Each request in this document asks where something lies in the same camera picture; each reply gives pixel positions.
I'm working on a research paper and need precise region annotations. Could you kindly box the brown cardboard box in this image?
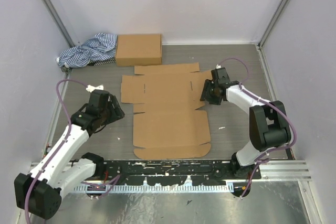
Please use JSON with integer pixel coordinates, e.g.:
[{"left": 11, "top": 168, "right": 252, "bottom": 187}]
[
  {"left": 115, "top": 34, "right": 162, "bottom": 67},
  {"left": 121, "top": 63, "right": 212, "bottom": 160}
]

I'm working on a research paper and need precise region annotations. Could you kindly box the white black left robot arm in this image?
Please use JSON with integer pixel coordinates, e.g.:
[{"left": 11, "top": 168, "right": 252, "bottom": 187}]
[{"left": 14, "top": 89, "right": 124, "bottom": 220}]

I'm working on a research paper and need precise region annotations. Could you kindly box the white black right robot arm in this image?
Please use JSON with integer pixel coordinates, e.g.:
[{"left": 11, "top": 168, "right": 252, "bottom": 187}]
[{"left": 200, "top": 67, "right": 292, "bottom": 179}]

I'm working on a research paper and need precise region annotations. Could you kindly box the closed brown cardboard box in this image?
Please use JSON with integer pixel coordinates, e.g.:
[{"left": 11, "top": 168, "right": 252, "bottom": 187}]
[{"left": 115, "top": 34, "right": 162, "bottom": 67}]

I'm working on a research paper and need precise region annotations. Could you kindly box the blue white striped cloth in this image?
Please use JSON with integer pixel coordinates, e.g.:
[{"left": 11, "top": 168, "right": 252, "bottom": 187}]
[{"left": 56, "top": 33, "right": 118, "bottom": 72}]

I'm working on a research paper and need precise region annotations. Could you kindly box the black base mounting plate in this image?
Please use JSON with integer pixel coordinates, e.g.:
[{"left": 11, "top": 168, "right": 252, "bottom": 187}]
[{"left": 83, "top": 159, "right": 261, "bottom": 186}]

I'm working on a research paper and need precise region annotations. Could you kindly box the white slotted cable duct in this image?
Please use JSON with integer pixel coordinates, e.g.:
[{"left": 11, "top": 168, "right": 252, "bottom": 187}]
[{"left": 70, "top": 183, "right": 234, "bottom": 194}]

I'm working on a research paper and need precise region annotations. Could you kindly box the aluminium front frame rail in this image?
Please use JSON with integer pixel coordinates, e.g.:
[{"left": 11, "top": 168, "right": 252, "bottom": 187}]
[{"left": 28, "top": 158, "right": 311, "bottom": 187}]

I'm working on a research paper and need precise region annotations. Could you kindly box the right aluminium corner post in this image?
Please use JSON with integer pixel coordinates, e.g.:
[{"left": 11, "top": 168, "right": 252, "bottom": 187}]
[{"left": 257, "top": 0, "right": 290, "bottom": 49}]

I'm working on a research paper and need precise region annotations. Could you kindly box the aluminium corner post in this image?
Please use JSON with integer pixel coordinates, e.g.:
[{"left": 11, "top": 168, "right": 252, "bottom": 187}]
[
  {"left": 42, "top": 0, "right": 75, "bottom": 47},
  {"left": 257, "top": 0, "right": 290, "bottom": 49}
]

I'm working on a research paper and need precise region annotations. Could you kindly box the left aluminium corner post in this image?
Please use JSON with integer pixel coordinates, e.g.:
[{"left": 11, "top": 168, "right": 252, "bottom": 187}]
[{"left": 42, "top": 0, "right": 75, "bottom": 47}]

